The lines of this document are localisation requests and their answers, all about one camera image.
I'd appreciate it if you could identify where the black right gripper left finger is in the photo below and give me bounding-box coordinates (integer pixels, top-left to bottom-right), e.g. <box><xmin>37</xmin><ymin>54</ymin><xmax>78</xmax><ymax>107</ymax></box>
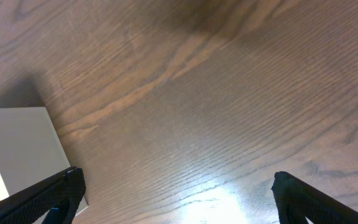
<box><xmin>0</xmin><ymin>166</ymin><xmax>86</xmax><ymax>223</ymax></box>

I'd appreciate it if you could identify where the white open box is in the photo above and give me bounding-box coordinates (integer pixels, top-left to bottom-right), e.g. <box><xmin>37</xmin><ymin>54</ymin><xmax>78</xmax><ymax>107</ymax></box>
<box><xmin>0</xmin><ymin>106</ymin><xmax>89</xmax><ymax>217</ymax></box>

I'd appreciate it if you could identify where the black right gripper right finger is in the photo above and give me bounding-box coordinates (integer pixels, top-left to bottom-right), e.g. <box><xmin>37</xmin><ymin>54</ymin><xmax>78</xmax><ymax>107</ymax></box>
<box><xmin>272</xmin><ymin>171</ymin><xmax>358</xmax><ymax>224</ymax></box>

